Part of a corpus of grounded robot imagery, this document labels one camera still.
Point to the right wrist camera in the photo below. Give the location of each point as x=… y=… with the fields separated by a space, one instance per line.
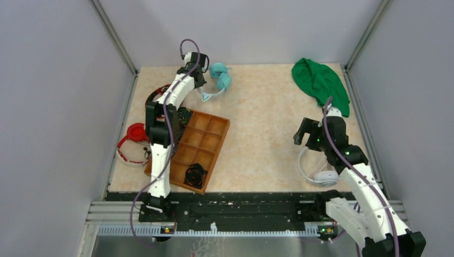
x=333 y=112

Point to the wooden compartment tray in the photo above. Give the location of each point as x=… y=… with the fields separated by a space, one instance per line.
x=201 y=142

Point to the red and black headphones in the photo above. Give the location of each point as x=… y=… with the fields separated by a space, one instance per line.
x=152 y=99

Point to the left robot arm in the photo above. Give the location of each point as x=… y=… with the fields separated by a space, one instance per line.
x=162 y=127

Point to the red and white headphones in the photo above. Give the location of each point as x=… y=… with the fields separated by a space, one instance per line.
x=133 y=148

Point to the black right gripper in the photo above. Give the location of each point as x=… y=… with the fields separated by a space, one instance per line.
x=305 y=127

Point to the teal cat-ear headphones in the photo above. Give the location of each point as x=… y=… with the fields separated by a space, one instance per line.
x=219 y=72

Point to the black yellow rolled item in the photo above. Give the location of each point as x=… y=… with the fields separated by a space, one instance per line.
x=184 y=115

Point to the green cloth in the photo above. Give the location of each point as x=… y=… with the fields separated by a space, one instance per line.
x=320 y=82

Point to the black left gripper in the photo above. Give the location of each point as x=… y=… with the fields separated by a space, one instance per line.
x=201 y=83

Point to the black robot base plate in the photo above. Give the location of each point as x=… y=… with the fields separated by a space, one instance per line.
x=237 y=212

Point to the black orange rolled item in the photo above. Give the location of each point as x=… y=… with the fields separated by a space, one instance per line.
x=195 y=176

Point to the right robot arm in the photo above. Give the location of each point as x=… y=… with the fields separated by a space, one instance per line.
x=375 y=227

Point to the grey slotted cable duct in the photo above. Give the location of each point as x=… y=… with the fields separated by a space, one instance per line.
x=311 y=230

